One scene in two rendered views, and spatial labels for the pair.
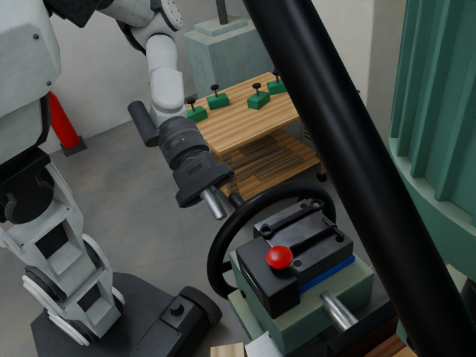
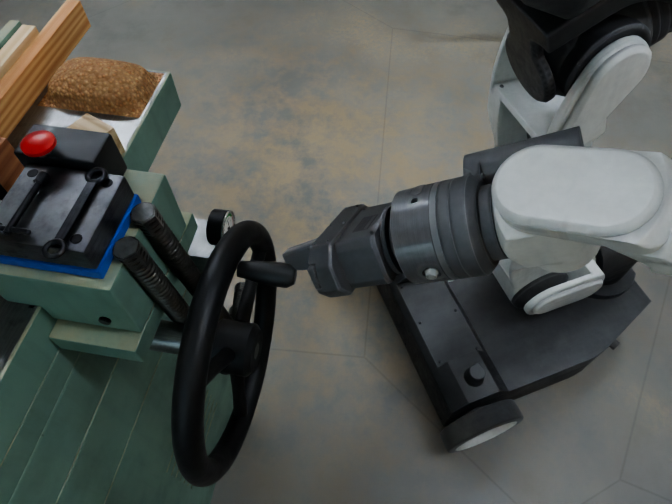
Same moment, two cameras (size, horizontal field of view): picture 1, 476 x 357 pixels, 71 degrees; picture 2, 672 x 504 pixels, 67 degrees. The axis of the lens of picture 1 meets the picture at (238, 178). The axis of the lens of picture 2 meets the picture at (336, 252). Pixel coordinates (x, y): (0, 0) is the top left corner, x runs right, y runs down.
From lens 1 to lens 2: 0.66 m
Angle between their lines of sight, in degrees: 72
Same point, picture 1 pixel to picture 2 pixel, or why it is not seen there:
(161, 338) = (448, 341)
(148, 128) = (488, 155)
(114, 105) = not seen: outside the picture
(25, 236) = (519, 91)
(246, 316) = not seen: hidden behind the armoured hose
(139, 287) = (561, 353)
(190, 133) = (420, 220)
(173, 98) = (514, 191)
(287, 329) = not seen: hidden behind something
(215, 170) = (323, 243)
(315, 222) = (42, 227)
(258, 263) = (68, 138)
